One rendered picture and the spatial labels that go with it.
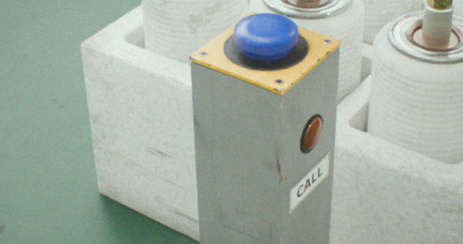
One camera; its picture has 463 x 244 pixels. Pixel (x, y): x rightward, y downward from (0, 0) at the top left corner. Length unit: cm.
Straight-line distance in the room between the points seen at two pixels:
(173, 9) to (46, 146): 30
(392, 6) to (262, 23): 29
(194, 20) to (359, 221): 22
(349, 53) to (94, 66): 24
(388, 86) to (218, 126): 17
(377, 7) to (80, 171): 36
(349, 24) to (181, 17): 15
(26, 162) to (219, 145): 46
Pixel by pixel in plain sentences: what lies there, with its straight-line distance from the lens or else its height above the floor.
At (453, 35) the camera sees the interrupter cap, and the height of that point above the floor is 25.
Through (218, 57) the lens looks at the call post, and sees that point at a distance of 60.
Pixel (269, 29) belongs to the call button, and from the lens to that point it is 60.
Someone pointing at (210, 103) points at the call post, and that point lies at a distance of 61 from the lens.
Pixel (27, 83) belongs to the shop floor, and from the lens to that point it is 118.
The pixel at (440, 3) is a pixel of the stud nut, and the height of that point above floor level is 29.
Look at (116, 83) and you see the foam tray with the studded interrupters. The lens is 88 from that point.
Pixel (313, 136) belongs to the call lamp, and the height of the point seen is 26.
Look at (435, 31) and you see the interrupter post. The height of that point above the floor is 26.
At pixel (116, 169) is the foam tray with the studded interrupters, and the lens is 95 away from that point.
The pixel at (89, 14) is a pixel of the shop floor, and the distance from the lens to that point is 131.
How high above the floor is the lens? 64
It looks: 36 degrees down
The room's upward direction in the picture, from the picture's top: 1 degrees counter-clockwise
